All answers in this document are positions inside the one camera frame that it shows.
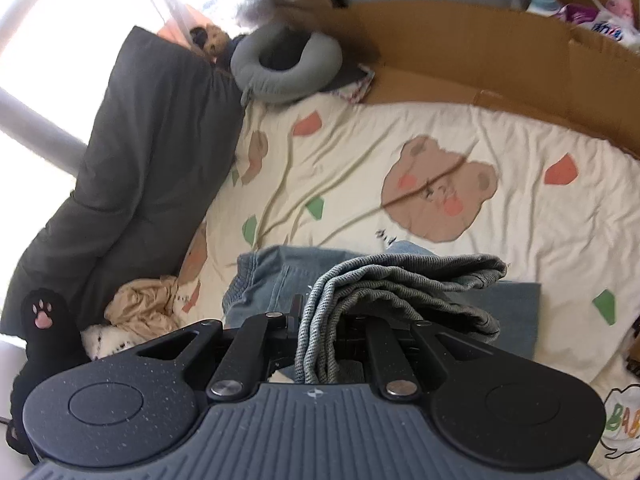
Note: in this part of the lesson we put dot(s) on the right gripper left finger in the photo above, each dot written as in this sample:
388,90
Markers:
229,364

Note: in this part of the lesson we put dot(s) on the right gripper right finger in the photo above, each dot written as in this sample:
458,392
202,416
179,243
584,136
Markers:
389,360

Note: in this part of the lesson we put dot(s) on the blue denim jeans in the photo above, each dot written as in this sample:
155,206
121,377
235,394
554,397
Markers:
466,293

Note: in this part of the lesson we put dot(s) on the crumpled beige cloth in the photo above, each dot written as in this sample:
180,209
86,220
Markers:
143,307

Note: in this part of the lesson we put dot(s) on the cream bear print bedsheet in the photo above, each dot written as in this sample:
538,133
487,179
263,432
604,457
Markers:
559,208

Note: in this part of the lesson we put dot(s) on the black cat paw plush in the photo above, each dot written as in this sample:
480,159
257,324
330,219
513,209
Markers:
53,344

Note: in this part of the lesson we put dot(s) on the dark grey folded blanket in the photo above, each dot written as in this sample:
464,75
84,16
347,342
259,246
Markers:
162,143

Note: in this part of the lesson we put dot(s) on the patterned folded cloth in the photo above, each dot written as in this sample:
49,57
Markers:
352,83

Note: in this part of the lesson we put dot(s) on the grey neck pillow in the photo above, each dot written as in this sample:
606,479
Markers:
276,64

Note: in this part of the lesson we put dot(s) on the brown teddy bear toy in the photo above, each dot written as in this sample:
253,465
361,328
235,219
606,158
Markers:
210,39

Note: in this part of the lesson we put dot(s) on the light blue bottle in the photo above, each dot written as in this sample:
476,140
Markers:
544,7

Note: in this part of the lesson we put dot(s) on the purple white detergent bag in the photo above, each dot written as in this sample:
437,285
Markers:
601,22

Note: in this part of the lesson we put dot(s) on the pink plush toy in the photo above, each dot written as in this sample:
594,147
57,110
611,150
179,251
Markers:
623,9

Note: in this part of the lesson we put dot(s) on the brown cardboard box wall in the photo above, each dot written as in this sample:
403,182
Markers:
489,53

